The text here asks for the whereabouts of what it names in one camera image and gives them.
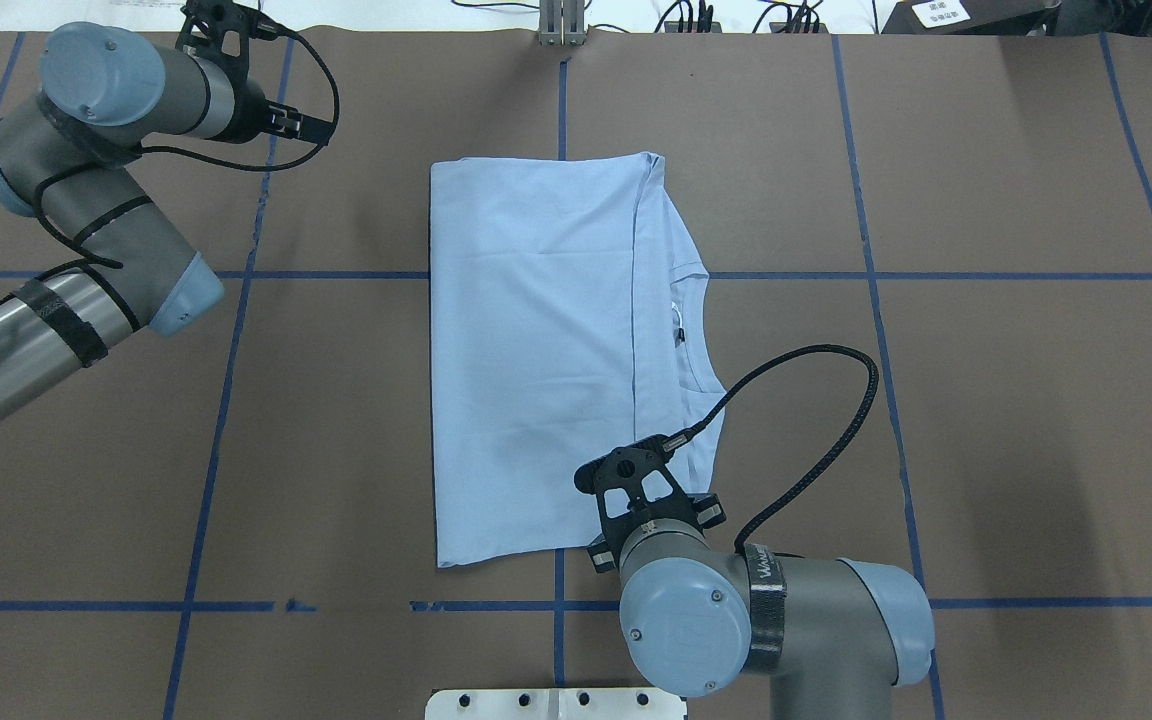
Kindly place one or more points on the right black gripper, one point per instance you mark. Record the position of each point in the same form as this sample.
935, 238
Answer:
707, 513

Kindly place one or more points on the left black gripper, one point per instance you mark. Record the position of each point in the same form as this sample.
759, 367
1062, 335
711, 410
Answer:
250, 111

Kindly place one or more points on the light blue polo shirt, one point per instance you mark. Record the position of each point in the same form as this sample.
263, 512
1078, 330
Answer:
567, 319

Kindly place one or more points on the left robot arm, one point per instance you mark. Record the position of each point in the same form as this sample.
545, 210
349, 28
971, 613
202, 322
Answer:
64, 159

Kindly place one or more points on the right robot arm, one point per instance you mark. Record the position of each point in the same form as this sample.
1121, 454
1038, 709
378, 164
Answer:
835, 638

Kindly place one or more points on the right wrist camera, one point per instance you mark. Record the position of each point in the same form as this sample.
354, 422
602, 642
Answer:
617, 480

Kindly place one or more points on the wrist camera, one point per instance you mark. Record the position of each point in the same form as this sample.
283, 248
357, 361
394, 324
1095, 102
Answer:
224, 28
617, 480

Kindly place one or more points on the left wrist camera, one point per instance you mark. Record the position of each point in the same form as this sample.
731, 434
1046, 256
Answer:
224, 28

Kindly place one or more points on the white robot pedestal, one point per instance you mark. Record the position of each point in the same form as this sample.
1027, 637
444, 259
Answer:
556, 703

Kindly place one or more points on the aluminium frame post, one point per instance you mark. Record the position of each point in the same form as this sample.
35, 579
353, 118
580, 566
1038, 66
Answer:
562, 23

